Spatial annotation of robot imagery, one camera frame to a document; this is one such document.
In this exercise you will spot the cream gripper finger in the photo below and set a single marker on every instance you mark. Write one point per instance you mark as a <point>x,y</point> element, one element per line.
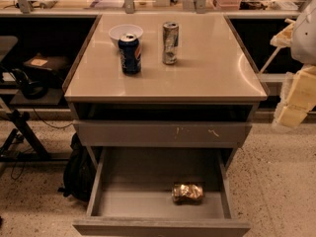
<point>302,93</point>
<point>288,116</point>

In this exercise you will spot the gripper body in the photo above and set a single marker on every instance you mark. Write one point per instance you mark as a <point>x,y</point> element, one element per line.
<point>304,40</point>

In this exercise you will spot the crushed orange can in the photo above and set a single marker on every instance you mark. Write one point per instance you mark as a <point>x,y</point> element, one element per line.
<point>187,193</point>

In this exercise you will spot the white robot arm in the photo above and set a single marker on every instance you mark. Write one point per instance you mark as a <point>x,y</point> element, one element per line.
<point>303,49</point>

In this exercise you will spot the silver tall can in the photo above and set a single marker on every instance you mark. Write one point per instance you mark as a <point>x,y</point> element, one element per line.
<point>170,42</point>

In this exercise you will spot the grey drawer cabinet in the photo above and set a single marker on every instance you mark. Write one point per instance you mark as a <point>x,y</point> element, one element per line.
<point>212,79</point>

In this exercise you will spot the blue pepsi can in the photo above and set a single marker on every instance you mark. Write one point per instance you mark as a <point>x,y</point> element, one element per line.
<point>130,54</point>

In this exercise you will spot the open grey lower drawer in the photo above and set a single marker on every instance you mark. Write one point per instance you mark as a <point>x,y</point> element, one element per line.
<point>132,195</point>

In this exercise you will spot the closed grey upper drawer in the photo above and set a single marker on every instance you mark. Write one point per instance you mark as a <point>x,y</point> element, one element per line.
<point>200,134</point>

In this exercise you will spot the black backpack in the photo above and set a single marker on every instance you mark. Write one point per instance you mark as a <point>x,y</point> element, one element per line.
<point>79,174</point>

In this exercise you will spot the dark box with label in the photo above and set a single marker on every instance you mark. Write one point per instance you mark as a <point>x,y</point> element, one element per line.
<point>49,63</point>

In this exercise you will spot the black headphones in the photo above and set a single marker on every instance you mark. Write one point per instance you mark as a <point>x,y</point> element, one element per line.
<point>30,89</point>

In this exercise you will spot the white stick with handle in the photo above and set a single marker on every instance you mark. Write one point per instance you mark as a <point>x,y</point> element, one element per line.
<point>270,60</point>

